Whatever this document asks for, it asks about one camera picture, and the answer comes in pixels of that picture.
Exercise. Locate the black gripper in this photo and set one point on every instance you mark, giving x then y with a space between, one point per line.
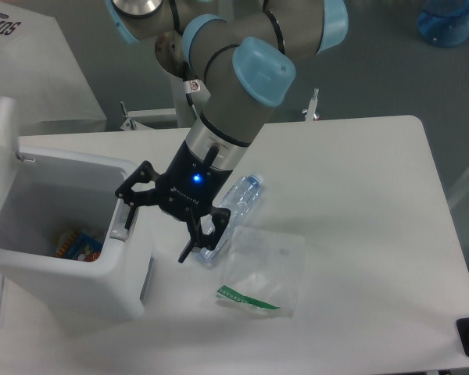
193 183

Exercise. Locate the white plastic trash can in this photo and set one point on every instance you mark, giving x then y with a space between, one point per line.
46 192

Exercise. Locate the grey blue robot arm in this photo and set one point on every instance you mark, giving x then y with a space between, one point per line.
247 65

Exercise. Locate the colourful trash inside can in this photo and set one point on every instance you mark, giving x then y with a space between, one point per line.
79 246

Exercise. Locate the crushed clear plastic bottle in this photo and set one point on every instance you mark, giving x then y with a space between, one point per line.
240 200

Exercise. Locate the clear bag with green strip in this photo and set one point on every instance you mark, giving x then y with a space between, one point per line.
263 272

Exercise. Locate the white printed cardboard box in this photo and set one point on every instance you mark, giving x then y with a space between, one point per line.
39 71

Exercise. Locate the blue plastic water jug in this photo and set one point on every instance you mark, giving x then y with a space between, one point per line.
444 23

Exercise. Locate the white metal base frame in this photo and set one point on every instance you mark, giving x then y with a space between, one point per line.
141 119

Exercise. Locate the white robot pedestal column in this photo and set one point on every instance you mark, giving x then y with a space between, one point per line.
189 97

